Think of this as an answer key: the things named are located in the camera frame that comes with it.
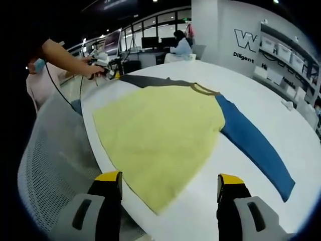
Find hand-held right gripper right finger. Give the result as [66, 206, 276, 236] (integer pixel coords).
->
[216, 173, 295, 241]

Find person's left hand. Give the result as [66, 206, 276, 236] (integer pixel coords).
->
[81, 56, 106, 81]

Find grey metal shelf rack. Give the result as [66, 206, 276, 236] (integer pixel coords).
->
[253, 22, 321, 108]

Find small white object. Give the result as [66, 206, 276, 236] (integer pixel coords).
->
[280, 99, 295, 111]

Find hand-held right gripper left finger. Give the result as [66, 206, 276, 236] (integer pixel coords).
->
[56, 170, 123, 241]

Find grey office desk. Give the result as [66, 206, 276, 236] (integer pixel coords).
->
[120, 49, 176, 70]

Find black computer monitor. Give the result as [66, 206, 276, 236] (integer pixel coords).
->
[141, 37, 159, 50]
[160, 37, 176, 48]

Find black computer case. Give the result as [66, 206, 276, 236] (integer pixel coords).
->
[122, 60, 141, 76]

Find yellow garment blue grey sleeves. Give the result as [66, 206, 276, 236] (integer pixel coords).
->
[92, 74, 296, 215]

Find large display screen on stand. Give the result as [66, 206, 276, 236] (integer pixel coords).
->
[104, 31, 122, 55]

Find dark hanging banner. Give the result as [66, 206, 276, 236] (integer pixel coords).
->
[81, 0, 138, 12]

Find grey mesh office chair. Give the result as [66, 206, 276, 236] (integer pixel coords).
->
[17, 96, 146, 241]

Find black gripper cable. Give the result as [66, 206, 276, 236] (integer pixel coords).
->
[44, 60, 85, 112]

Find white storage bin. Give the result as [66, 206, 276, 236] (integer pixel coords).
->
[290, 53, 305, 72]
[275, 43, 293, 62]
[260, 37, 276, 52]

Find grey desk chair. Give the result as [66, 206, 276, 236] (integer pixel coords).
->
[194, 44, 207, 61]

